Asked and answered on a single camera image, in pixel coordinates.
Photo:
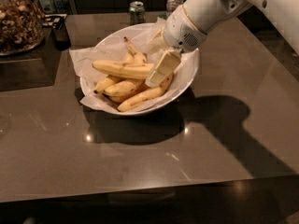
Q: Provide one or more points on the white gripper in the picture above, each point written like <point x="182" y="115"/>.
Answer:
<point x="179" y="32"/>

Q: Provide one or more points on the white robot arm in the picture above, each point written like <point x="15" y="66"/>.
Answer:
<point x="206" y="14"/>

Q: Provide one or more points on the upright yellow banana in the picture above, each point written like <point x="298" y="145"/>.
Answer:
<point x="133" y="55"/>

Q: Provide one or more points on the front long yellow banana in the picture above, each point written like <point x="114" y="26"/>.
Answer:
<point x="146" y="95"/>

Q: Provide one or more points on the white bowl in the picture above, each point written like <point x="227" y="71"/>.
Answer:
<point x="187" y="69"/>

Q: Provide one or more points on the left small yellow banana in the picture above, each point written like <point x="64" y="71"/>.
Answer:
<point x="105" y="83"/>

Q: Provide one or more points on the white paper liner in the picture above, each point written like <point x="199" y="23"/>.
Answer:
<point x="106" y="53"/>

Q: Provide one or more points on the green soda can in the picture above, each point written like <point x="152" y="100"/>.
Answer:
<point x="137" y="12"/>

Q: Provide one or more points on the clear plastic water bottle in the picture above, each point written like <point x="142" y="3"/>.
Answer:
<point x="171" y="5"/>

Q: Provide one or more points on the dark tray stand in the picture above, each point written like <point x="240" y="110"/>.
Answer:
<point x="36" y="67"/>

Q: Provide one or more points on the glass jar of nuts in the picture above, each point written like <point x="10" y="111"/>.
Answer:
<point x="20" y="28"/>

